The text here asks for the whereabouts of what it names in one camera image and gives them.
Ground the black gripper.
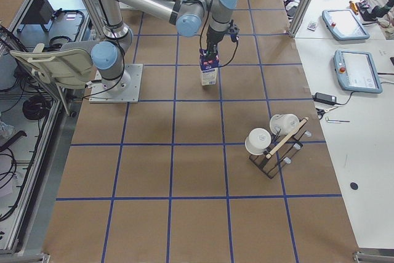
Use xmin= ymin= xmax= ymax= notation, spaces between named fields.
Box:
xmin=206 ymin=30 xmax=225 ymax=55

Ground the blue white milk carton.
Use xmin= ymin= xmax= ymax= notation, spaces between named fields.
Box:
xmin=199 ymin=49 xmax=219 ymax=86

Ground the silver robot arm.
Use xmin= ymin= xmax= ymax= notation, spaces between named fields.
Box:
xmin=90 ymin=0 xmax=238 ymax=92

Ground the white cup on rack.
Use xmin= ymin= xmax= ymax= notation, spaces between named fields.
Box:
xmin=245 ymin=127 xmax=271 ymax=156

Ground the white smiley mug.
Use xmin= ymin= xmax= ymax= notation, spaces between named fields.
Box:
xmin=270 ymin=114 xmax=299 ymax=136

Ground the black power adapter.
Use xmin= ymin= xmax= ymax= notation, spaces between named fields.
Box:
xmin=312 ymin=92 xmax=337 ymax=106

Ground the upper teach pendant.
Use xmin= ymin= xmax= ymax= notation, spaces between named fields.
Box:
xmin=322 ymin=9 xmax=370 ymax=41

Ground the teach pendant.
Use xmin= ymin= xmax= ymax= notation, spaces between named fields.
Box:
xmin=322 ymin=9 xmax=370 ymax=41
xmin=333 ymin=50 xmax=382 ymax=94

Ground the allen key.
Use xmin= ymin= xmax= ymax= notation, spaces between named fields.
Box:
xmin=325 ymin=117 xmax=350 ymax=123

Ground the beige chair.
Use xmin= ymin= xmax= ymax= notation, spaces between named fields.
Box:
xmin=10 ymin=41 xmax=98 ymax=89

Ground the lower teach pendant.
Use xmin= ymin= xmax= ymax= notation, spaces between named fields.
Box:
xmin=333 ymin=50 xmax=382 ymax=94

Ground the black round disc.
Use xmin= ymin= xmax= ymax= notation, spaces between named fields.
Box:
xmin=350 ymin=182 xmax=359 ymax=190

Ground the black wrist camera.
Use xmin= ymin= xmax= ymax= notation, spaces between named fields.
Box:
xmin=227 ymin=24 xmax=239 ymax=42

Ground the aluminium frame post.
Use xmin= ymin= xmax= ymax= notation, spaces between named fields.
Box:
xmin=287 ymin=0 xmax=327 ymax=38

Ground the black wire cup rack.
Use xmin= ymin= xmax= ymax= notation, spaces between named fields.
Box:
xmin=249 ymin=117 xmax=312 ymax=179

